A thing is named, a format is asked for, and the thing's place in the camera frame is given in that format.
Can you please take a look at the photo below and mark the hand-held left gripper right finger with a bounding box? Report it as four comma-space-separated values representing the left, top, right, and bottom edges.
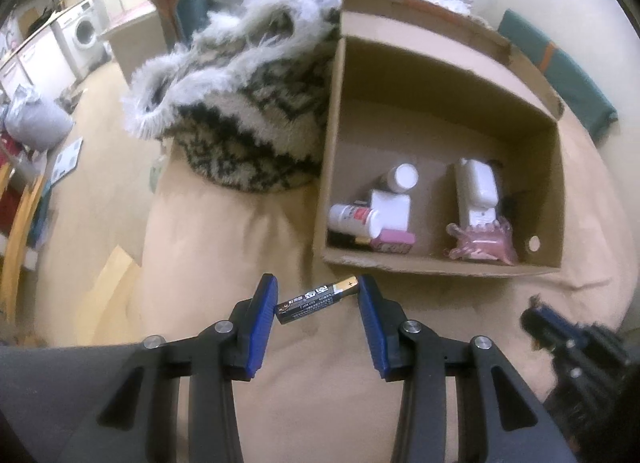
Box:
357, 274, 581, 463

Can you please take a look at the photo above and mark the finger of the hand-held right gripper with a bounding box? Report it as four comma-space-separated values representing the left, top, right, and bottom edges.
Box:
520, 293, 576, 359

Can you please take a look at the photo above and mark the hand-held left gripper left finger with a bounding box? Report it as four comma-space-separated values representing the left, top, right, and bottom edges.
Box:
57, 273, 279, 463

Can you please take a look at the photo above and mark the black gold battery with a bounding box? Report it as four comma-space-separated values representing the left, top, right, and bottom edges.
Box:
275, 277, 361, 326

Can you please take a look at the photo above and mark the white charger plug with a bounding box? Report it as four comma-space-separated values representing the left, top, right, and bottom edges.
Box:
370, 189, 412, 233

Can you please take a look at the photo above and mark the cardboard box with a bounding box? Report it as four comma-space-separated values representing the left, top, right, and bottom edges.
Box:
312, 0, 566, 278

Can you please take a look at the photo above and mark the small pink box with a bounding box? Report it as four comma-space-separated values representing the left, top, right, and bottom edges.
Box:
370, 229, 416, 254

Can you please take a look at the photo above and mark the pink hair claw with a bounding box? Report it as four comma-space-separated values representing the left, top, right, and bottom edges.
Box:
445, 218, 520, 265

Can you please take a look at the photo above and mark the white bottle with red label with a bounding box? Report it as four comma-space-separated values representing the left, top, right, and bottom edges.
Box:
328, 203, 383, 239

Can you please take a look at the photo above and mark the beige bed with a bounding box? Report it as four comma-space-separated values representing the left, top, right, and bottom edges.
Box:
137, 13, 631, 463

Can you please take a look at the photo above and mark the white power adapter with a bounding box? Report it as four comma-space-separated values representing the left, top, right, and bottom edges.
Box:
454, 158, 501, 229

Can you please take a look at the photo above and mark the dark bottle with white cap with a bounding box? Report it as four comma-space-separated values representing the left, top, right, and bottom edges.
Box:
382, 163, 420, 194

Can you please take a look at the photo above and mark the furry black white blanket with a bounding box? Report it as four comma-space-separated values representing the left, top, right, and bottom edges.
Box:
121, 0, 343, 194

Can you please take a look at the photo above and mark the teal cushion with orange stripe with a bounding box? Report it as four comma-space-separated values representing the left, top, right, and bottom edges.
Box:
497, 8, 618, 144

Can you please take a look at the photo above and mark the wooden chair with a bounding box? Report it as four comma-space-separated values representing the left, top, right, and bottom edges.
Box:
0, 163, 48, 324

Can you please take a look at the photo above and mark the red cloth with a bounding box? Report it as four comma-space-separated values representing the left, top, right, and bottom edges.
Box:
0, 133, 21, 184

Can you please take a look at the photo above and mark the grey bag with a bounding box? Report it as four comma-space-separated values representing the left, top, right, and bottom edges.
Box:
4, 84, 75, 151

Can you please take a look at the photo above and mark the white bedside cabinet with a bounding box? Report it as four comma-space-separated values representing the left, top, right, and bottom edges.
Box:
102, 8, 168, 86

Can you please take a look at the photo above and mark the white washing machine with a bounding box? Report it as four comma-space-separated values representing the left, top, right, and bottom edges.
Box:
52, 0, 111, 76

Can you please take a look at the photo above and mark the white kitchen cabinet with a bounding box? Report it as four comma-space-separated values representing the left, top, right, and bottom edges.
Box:
0, 26, 76, 94

